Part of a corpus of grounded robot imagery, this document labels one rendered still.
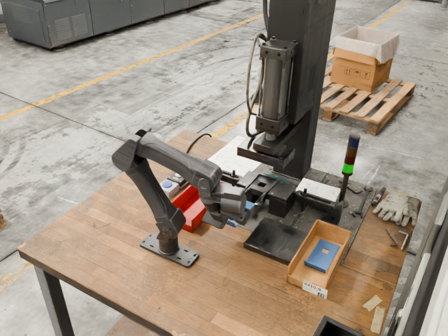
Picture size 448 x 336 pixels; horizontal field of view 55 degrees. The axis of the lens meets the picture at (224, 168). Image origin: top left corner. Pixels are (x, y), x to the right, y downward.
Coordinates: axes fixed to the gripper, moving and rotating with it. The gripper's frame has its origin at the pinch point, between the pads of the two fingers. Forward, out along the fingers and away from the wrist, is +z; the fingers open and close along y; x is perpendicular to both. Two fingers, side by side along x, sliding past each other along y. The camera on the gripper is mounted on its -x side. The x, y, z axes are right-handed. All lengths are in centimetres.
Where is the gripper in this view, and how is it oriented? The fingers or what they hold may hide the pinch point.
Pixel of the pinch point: (225, 220)
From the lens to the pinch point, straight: 139.3
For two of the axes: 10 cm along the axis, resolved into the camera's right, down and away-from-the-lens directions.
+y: 4.5, -8.3, 3.4
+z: 2.2, 4.7, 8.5
